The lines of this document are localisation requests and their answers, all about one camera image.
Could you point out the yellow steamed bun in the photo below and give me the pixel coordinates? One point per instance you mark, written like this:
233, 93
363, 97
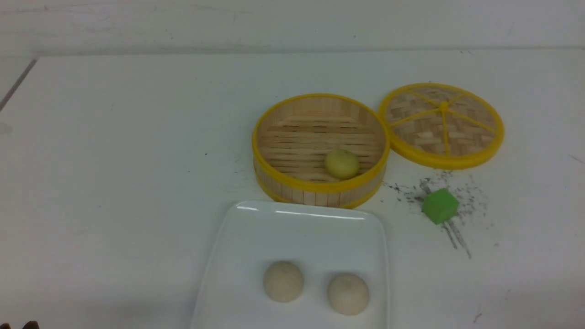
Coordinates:
341, 164

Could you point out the white bun on plate right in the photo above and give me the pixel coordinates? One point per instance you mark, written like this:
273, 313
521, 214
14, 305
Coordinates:
348, 294

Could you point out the white bun on plate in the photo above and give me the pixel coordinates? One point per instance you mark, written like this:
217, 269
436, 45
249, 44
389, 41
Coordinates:
283, 281
348, 294

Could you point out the green cube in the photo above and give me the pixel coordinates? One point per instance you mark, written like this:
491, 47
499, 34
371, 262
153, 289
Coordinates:
440, 206

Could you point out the dark object at bottom corner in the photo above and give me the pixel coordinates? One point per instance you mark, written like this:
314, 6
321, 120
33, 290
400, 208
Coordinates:
28, 325

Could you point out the yellow rimmed bamboo steamer basket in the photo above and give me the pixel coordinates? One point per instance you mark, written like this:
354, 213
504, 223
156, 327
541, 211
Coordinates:
291, 140

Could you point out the white rectangular plate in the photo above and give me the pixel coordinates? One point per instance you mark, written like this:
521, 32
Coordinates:
323, 242

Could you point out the white bun on plate left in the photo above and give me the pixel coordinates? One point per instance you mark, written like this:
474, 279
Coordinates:
283, 281

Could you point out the yellow rimmed bamboo steamer lid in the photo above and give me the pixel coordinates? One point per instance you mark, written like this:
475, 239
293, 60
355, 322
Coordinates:
441, 126

